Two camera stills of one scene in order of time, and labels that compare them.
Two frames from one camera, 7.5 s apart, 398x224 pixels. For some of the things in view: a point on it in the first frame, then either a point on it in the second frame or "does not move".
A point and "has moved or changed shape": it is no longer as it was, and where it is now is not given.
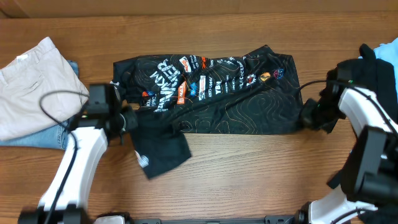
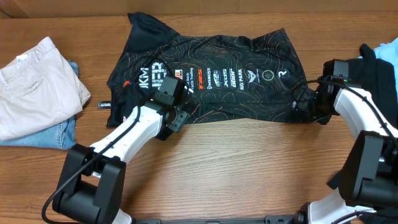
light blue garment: [388, 52] does not move
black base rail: [299, 218] does not move
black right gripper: [308, 106] to [300, 104]
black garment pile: [375, 78] does not move
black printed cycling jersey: [257, 91] has moved or changed shape
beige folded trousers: [38, 91] does not move
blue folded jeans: [55, 137] does not move
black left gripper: [129, 115] to [181, 117]
